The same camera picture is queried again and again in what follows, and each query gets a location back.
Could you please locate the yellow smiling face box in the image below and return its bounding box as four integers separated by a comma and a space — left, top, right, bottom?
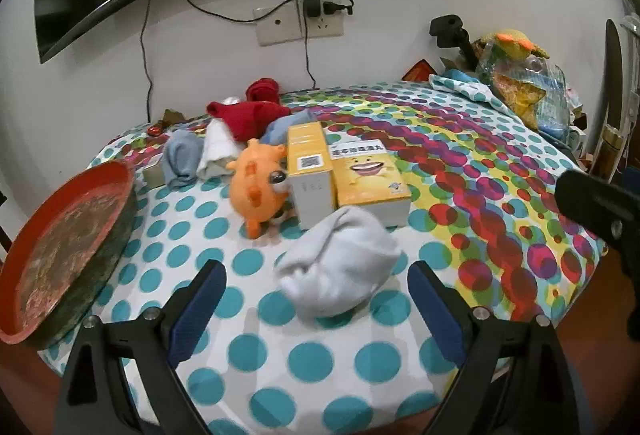
327, 142, 412, 228

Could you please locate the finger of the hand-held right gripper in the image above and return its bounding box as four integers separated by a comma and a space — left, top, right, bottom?
554, 169, 640, 343

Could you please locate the orange squeaky toy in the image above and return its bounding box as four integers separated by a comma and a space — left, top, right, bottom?
225, 139, 290, 240

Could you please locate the red packet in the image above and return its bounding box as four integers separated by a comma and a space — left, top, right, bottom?
402, 60, 436, 83

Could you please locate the white sock grey toe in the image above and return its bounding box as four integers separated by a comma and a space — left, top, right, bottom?
196, 119, 246, 179

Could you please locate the polka dot tablecloth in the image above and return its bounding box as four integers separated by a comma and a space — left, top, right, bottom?
37, 80, 613, 435

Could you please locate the white wall socket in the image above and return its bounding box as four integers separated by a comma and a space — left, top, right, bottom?
254, 0, 346, 48

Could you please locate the black television cable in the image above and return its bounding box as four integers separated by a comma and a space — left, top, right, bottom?
139, 0, 154, 122

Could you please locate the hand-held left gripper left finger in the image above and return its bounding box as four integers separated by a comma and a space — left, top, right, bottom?
52, 259, 228, 435

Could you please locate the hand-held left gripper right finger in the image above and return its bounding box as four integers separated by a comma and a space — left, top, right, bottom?
406, 260, 593, 435

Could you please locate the small brown box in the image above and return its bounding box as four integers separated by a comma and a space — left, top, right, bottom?
142, 154, 168, 189

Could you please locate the yellow plush toy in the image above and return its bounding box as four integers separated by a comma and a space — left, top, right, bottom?
492, 29, 548, 60

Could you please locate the red cloth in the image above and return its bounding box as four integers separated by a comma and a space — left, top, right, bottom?
206, 100, 292, 143

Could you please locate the plastic bag of toys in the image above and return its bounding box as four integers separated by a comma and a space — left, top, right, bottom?
475, 35, 571, 136

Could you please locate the black socket cable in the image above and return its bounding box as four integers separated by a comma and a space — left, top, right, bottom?
179, 0, 303, 24

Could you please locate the light blue sock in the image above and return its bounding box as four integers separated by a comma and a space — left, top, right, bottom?
161, 130, 205, 188

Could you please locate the narrow yellow box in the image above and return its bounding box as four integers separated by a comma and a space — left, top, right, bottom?
286, 121, 336, 231

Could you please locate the black camera stand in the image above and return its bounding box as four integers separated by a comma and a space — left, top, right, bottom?
429, 15, 481, 73

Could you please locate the dark red sock ball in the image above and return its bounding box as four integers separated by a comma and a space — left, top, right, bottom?
246, 77, 282, 104

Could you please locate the red round tray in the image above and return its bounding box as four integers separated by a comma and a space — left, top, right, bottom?
0, 160, 138, 350

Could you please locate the pale blue cloth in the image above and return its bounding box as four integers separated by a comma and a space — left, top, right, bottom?
429, 69, 506, 108

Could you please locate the blue grey sock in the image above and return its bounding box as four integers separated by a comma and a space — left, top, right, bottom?
261, 109, 317, 146

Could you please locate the dark upright panel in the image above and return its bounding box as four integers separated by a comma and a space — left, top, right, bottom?
597, 19, 626, 180

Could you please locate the black adapter cable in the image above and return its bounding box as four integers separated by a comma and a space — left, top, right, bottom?
303, 35, 319, 88

